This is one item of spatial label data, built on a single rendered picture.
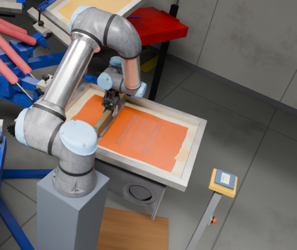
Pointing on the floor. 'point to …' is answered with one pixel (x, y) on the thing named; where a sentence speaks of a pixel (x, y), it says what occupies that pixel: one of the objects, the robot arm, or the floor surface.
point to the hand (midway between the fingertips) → (111, 113)
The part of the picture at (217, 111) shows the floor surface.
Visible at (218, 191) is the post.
